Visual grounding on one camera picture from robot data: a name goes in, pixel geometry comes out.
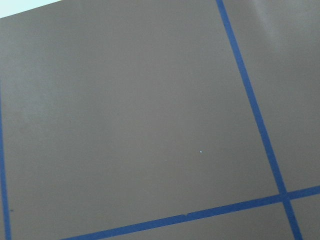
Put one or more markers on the brown paper table cover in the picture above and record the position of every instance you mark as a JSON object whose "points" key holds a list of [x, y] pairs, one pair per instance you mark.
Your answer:
{"points": [[125, 112]]}

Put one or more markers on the blue tape grid lines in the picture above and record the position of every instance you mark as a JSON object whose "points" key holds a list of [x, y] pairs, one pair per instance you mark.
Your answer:
{"points": [[252, 105]]}

